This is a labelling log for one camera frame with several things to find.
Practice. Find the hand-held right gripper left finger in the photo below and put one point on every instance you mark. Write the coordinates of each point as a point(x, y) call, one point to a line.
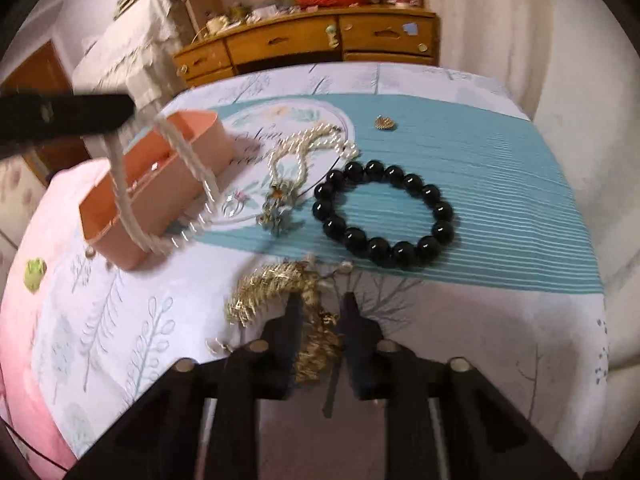
point(294, 310)

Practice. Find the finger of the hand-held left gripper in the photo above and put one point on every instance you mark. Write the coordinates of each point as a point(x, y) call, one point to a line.
point(60, 115)

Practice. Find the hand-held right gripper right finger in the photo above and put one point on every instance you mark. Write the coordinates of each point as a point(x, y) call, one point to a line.
point(351, 312)

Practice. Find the brown wooden door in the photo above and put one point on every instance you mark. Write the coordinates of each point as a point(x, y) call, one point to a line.
point(35, 77)

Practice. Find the white patterned cloth cover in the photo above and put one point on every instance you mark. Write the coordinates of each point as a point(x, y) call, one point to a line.
point(125, 45)

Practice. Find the silver butterfly brooch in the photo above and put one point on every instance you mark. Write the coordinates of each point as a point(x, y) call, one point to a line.
point(280, 207)

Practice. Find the pink blanket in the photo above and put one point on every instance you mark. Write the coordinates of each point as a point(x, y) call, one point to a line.
point(45, 220)

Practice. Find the green frog sticker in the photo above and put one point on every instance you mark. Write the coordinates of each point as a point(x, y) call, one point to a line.
point(35, 274)

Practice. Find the printed leaf tablecloth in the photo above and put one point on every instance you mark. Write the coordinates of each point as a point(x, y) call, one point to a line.
point(475, 200)

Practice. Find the small gold leaf pendant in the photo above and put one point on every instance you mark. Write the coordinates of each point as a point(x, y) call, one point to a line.
point(384, 123)

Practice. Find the wooden dresser with drawers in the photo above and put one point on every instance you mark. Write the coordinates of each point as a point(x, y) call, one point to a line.
point(295, 40)

